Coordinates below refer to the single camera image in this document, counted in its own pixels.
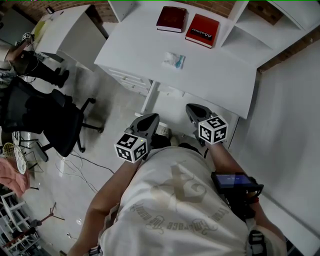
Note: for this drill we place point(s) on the brown tripod stand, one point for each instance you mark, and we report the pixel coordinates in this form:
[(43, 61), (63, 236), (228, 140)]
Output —
[(50, 216)]

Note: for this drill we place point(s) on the black metal frame stool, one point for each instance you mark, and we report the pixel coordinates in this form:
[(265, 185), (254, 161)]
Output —
[(42, 152)]

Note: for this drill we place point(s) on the person's right forearm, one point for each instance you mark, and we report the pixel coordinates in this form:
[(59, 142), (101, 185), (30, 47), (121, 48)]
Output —
[(222, 160)]

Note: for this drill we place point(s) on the dark red book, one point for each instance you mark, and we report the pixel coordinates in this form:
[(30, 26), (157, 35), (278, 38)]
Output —
[(172, 17)]

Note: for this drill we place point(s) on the black screen device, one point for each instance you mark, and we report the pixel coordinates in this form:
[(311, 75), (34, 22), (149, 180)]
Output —
[(232, 181)]

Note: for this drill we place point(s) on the person's right white shoe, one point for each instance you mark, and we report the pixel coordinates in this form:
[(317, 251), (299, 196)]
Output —
[(176, 140)]

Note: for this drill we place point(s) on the white round patterned fan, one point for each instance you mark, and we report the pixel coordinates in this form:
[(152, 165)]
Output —
[(21, 162)]

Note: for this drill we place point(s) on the small white closed drawer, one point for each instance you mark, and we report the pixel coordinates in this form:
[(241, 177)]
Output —
[(141, 90), (135, 83), (122, 73)]

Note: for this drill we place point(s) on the person's white shoe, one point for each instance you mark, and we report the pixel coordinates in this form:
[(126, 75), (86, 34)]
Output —
[(176, 140), (165, 131)]

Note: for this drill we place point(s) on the bright red book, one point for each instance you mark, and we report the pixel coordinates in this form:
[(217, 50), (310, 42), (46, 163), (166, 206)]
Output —
[(202, 27)]

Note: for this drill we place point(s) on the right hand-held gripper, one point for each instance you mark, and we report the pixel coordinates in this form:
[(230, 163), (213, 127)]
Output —
[(212, 131)]

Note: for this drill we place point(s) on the person's left forearm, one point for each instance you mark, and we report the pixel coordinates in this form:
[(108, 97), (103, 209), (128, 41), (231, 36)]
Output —
[(110, 185)]

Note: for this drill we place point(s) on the white desk shelf unit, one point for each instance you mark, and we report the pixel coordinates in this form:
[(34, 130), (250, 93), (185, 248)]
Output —
[(250, 42)]

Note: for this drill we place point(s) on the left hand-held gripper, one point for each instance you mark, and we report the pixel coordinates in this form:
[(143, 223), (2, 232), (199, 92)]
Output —
[(130, 150)]

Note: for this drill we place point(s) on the white desk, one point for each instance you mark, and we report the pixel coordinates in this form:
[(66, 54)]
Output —
[(140, 50)]

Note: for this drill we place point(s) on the clear plastic packet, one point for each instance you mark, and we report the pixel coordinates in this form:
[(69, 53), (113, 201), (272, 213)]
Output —
[(172, 59)]

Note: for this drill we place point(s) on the black office chair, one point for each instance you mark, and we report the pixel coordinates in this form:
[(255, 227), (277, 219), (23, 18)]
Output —
[(50, 117)]

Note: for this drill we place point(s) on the plain white side table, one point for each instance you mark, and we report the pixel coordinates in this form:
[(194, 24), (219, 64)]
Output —
[(72, 32)]

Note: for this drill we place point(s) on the white printed t-shirt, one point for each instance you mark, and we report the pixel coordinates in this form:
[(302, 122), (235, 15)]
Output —
[(162, 200)]

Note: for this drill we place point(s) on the white metal rack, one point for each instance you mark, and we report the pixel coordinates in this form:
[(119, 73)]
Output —
[(12, 205)]

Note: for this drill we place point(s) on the small black tablet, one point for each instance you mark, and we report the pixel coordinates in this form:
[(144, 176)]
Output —
[(50, 10)]

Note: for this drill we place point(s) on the black shorts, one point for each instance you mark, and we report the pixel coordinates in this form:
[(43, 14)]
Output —
[(160, 141)]

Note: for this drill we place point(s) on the pink cloth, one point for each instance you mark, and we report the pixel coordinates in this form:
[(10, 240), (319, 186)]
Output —
[(12, 177)]

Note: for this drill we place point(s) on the person's left white shoe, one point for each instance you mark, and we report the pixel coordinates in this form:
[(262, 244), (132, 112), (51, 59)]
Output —
[(165, 131)]

